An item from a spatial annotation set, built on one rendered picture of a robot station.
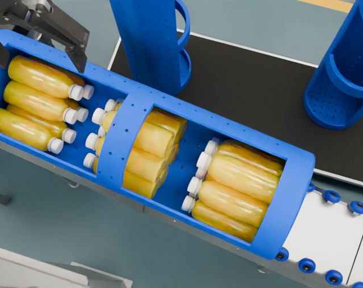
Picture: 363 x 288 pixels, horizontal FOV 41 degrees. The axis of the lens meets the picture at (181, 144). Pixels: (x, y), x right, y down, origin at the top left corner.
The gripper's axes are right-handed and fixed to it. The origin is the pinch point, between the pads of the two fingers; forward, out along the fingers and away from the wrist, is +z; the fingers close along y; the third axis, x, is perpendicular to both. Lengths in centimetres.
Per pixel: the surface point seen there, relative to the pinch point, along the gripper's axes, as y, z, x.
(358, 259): -65, 74, 14
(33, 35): 47, 74, -52
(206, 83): -9, 140, -71
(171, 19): -3, 71, -59
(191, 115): -19.6, 39.0, -9.5
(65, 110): 16, 48, -12
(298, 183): -45, 40, 5
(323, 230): -56, 72, 8
